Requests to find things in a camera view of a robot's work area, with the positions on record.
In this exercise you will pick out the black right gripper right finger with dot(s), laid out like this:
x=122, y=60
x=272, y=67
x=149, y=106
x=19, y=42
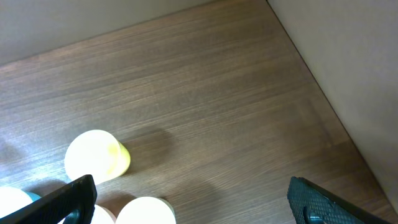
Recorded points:
x=312, y=204

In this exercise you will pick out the light blue plastic bowl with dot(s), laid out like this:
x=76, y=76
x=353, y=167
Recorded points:
x=13, y=199

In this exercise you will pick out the pink plastic bowl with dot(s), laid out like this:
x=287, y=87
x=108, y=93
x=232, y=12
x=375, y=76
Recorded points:
x=103, y=216

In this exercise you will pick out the yellow plastic cup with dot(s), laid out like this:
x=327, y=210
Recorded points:
x=97, y=153

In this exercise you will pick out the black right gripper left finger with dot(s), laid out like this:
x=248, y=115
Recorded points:
x=73, y=203

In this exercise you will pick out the cream plastic cup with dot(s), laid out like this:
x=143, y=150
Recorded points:
x=147, y=210

